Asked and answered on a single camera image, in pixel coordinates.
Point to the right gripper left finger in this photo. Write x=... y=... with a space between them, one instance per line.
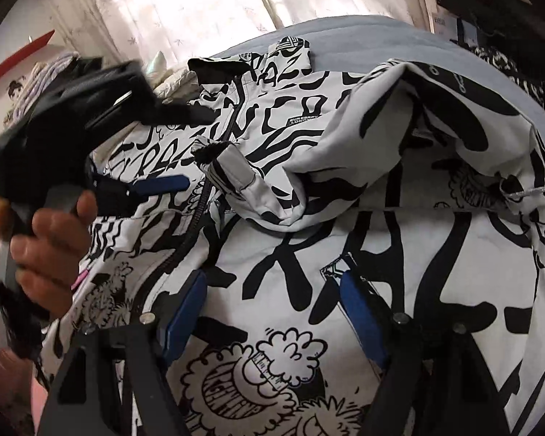
x=84 y=398

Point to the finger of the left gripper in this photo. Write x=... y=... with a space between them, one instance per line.
x=113 y=190

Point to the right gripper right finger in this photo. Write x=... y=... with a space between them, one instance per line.
x=434 y=380

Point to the black white graffiti print jacket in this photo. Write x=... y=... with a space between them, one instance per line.
x=427 y=184

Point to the person's left hand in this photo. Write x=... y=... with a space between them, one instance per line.
x=49 y=258

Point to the folded purple floral blanket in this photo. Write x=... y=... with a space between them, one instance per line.
x=24 y=91

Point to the folded cream puffer jacket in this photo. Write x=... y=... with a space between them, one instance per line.
x=176 y=83

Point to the blue bed blanket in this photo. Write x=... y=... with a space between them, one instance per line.
x=360 y=43

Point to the black white patterned hanging garment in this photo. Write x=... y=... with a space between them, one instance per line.
x=533 y=85

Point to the red wall shelf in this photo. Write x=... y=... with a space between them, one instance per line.
x=25 y=51

